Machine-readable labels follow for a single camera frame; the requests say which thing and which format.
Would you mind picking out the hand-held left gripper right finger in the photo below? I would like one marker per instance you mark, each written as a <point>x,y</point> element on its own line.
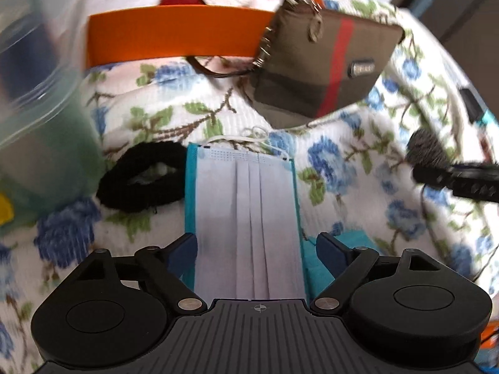
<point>329,251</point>

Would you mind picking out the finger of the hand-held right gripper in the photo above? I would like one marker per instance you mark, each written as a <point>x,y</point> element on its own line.
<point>456,179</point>

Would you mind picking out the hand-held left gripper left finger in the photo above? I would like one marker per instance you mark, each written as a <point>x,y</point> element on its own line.
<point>183,253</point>

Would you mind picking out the teal wet wipes packet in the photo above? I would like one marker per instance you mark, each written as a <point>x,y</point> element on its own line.
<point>360,239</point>

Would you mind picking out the steel wool scrubber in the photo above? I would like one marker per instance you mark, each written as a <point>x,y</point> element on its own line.
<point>425,148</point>

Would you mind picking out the white surgical face mask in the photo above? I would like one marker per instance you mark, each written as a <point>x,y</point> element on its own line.
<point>241,210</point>

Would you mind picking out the black hair scrunchie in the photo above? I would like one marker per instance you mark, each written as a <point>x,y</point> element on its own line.
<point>117,194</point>

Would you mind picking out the orange cardboard box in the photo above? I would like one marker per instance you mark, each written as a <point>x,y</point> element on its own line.
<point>175,35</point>

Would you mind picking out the small teal object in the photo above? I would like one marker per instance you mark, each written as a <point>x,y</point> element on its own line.
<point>487,117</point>

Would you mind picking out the floral knit blanket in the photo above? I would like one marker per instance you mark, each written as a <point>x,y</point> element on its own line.
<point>339,156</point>

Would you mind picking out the olive pouch with red stripe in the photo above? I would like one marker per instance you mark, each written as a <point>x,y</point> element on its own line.
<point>296,70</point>

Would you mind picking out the clear plastic storage container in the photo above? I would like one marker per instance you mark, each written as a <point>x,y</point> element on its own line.
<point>39,124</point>

